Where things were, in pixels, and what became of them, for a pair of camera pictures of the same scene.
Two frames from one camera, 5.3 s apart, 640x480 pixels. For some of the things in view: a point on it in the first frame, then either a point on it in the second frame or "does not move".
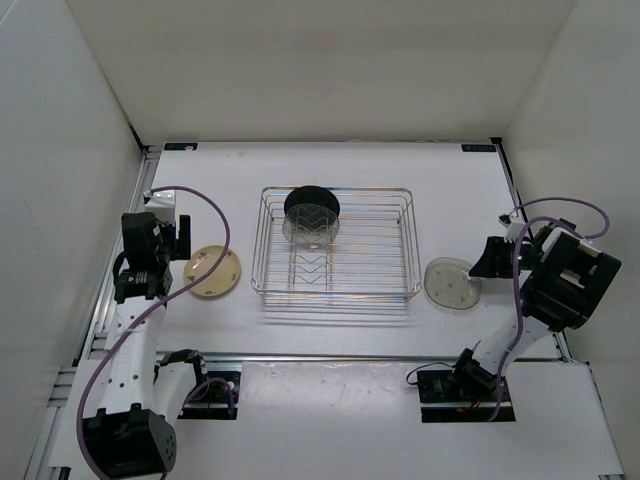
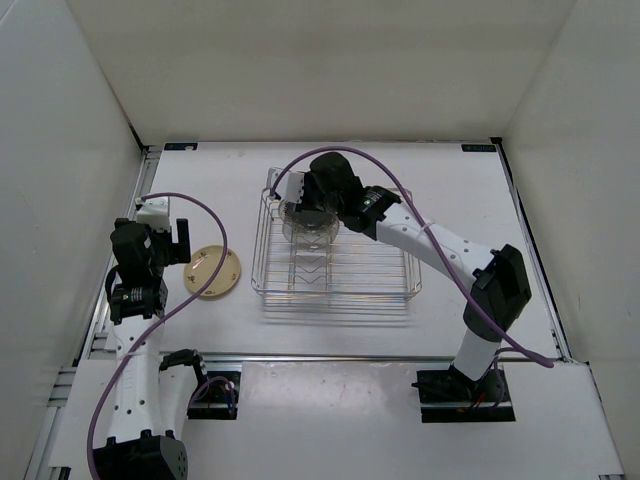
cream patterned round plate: [202, 261] does not move
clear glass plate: [310, 226] does not move
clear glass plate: [448, 282] to [306, 226]
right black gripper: [489, 266] to [309, 180]
